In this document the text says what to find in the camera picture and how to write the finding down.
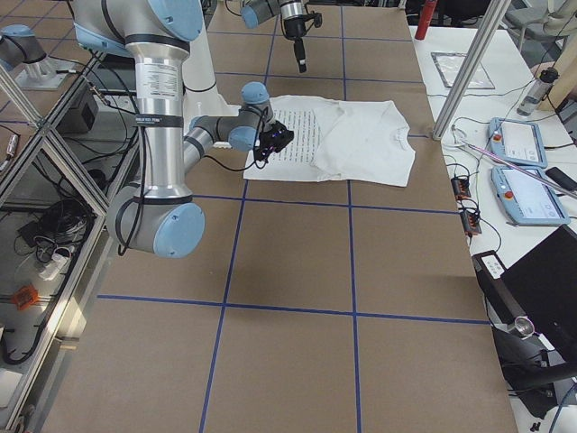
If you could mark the lower blue teach pendant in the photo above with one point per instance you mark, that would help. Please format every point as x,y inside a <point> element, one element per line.
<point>527,201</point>

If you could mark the orange connector block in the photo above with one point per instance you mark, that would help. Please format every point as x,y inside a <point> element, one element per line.
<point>470,222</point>
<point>460,188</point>

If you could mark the upper blue teach pendant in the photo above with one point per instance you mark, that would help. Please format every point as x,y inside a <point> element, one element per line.
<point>516,141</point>

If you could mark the clear water bottle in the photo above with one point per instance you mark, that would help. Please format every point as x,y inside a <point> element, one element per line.
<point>538,91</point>

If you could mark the blue teach pendant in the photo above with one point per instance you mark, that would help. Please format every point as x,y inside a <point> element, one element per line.
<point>527,201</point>
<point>516,141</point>

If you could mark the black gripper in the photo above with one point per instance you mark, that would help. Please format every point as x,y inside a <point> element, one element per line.
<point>294,29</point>
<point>280,138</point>

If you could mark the black smartphone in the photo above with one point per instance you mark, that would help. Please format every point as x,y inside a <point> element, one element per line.
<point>561,178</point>

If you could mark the black laptop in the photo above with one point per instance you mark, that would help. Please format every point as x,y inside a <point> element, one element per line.
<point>541,286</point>

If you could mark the orange floor device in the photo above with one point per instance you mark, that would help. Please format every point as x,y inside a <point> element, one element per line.
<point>25,297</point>

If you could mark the white printed t-shirt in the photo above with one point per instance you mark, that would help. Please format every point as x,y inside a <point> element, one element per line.
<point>339,140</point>

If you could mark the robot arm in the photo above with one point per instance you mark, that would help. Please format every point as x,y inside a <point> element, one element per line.
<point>157,214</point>
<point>257,12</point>

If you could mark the red bottle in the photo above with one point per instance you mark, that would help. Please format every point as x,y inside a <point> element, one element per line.
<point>425,18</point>

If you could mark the white power strip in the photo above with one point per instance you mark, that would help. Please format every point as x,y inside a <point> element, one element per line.
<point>53,268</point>

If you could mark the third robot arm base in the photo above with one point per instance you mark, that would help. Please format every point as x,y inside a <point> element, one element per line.
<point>20,47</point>

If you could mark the aluminium frame post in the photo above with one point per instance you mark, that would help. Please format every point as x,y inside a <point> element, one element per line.
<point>480,42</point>

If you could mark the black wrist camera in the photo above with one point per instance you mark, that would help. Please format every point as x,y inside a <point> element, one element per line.
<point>315,18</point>

